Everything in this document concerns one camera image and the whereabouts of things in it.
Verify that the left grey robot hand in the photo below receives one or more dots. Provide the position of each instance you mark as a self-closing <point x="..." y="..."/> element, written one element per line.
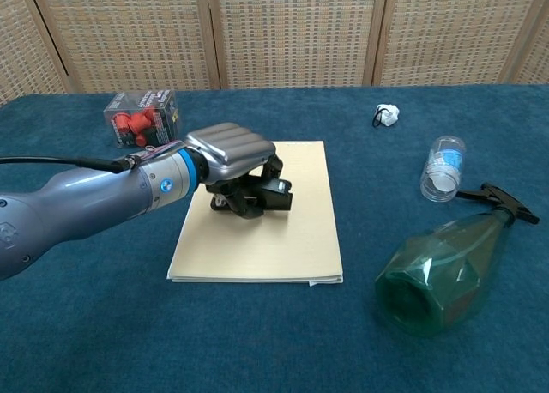
<point x="233" y="150"/>

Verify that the black stapler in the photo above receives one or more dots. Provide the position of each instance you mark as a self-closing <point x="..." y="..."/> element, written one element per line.
<point x="279" y="195"/>

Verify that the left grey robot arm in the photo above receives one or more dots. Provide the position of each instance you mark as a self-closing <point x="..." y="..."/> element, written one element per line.
<point x="86" y="200"/>

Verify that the yellow legal paper pad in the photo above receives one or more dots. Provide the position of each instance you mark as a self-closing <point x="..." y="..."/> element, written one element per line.
<point x="266" y="247"/>

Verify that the clear box of red parts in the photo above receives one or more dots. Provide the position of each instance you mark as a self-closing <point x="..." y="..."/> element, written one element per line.
<point x="143" y="118"/>

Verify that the woven folding screen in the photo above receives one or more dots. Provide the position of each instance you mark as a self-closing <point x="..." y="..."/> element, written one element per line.
<point x="274" y="32"/>

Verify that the blue table cloth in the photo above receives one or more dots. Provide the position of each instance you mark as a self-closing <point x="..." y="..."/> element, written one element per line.
<point x="274" y="324"/>

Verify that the clear plastic jar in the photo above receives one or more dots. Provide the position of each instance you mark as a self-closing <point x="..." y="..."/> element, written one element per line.
<point x="444" y="170"/>

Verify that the green spray bottle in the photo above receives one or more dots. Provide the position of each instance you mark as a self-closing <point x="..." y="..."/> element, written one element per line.
<point x="437" y="277"/>

